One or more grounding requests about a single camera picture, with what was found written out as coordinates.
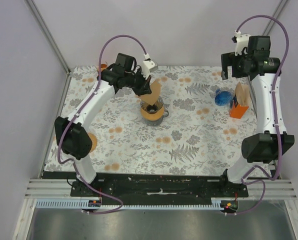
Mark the blue cable duct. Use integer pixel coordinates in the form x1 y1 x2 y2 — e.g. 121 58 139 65
35 198 225 210

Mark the brown paper coffee filter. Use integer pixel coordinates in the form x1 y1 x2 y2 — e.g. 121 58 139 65
138 81 162 105

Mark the glass coffee server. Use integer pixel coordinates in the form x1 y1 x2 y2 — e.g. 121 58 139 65
141 108 169 126

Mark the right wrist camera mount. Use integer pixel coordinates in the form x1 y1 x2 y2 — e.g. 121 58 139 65
232 30 251 56

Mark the wooden dripper ring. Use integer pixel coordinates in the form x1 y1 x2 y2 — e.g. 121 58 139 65
140 104 164 121

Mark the orange coffee filter box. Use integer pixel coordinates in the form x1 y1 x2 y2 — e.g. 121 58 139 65
229 82 250 119

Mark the clear glass dripper cone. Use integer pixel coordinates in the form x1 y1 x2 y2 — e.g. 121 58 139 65
140 96 164 114

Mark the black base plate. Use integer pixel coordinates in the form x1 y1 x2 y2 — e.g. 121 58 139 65
70 173 249 204

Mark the orange glass dripper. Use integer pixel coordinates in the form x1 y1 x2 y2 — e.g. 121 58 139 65
96 61 108 72

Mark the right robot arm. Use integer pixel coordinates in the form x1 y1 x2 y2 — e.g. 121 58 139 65
218 33 295 197

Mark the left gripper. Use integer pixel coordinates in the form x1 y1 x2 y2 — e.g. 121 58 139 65
124 68 152 98

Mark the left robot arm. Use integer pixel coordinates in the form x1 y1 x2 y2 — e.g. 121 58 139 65
54 53 158 197

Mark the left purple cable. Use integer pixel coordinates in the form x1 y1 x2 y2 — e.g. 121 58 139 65
57 34 150 215

